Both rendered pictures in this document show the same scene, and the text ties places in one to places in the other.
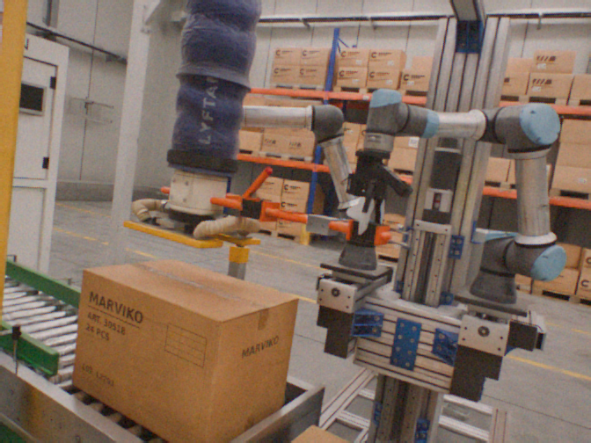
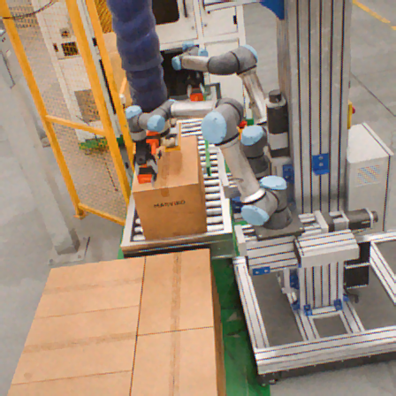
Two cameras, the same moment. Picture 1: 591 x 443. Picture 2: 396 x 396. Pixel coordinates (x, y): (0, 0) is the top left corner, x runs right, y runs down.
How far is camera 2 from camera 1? 2.49 m
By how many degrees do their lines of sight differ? 65
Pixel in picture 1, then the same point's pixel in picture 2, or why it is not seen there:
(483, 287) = not seen: hidden behind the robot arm
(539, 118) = (204, 127)
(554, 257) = (248, 213)
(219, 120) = (136, 90)
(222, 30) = (120, 45)
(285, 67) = not seen: outside the picture
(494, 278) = not seen: hidden behind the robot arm
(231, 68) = (132, 63)
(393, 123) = (133, 127)
